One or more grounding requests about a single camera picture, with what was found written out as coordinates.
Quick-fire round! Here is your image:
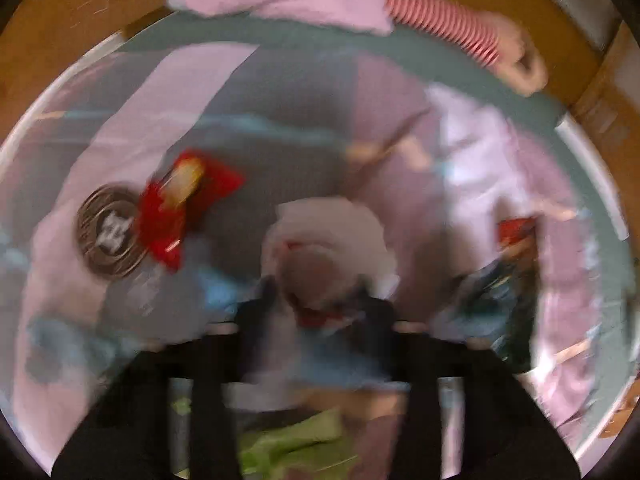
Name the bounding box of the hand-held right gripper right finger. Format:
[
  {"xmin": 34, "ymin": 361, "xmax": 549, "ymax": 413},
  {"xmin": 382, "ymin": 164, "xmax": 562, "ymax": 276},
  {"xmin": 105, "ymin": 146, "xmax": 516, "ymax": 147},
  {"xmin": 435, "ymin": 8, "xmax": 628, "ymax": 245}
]
[{"xmin": 365, "ymin": 295, "xmax": 581, "ymax": 480}]

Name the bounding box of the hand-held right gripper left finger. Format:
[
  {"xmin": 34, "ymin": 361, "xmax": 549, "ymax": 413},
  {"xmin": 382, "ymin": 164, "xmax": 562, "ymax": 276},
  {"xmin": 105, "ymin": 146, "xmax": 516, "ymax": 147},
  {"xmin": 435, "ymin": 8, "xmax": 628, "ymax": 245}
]
[{"xmin": 52, "ymin": 280, "xmax": 281, "ymax": 480}]

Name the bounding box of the light green wrapper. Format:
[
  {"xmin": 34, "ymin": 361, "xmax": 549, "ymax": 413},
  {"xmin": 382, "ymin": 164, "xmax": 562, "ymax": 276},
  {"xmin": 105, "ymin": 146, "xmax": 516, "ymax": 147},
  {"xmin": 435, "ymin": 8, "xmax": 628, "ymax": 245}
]
[{"xmin": 240, "ymin": 410, "xmax": 353, "ymax": 480}]

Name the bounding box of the red snack wrapper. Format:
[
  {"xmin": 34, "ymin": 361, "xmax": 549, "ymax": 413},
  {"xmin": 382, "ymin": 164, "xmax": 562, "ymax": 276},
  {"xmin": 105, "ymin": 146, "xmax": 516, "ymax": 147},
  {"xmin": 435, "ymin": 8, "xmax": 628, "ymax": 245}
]
[{"xmin": 135, "ymin": 149, "xmax": 246, "ymax": 268}]

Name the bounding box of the round dark metal disc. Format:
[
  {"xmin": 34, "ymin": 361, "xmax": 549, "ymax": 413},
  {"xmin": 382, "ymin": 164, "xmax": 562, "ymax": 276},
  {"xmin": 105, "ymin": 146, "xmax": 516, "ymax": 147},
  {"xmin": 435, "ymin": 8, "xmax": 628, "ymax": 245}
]
[{"xmin": 76, "ymin": 183, "xmax": 151, "ymax": 278}]

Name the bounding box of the pink checked bed sheet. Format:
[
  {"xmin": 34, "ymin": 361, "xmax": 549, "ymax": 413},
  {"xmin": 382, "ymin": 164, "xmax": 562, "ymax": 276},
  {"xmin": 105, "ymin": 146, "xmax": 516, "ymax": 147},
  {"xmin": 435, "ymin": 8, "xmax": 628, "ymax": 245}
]
[{"xmin": 0, "ymin": 42, "xmax": 601, "ymax": 480}]

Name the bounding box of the green mattress pad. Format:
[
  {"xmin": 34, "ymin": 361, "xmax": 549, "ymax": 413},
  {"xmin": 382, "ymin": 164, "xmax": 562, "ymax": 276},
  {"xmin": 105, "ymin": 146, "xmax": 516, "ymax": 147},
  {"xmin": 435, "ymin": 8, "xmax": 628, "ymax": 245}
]
[{"xmin": 120, "ymin": 10, "xmax": 631, "ymax": 456}]

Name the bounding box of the striped plush toy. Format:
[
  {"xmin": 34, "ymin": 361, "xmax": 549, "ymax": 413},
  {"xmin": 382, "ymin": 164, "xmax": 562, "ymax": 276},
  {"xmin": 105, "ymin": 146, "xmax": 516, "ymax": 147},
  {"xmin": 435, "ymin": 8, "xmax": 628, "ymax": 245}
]
[{"xmin": 385, "ymin": 0, "xmax": 548, "ymax": 96}]

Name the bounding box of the frosted glass window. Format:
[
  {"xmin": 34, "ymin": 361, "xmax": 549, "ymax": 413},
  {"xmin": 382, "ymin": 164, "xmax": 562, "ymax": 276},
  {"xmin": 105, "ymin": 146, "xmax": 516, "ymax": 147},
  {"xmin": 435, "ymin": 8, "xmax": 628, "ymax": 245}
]
[{"xmin": 520, "ymin": 0, "xmax": 621, "ymax": 51}]

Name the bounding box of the wooden bunk bed frame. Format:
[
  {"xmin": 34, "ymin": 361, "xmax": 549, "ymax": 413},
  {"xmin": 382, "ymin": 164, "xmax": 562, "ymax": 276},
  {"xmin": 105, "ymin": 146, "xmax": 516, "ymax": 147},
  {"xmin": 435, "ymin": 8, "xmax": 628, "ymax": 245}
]
[{"xmin": 0, "ymin": 0, "xmax": 191, "ymax": 141}]

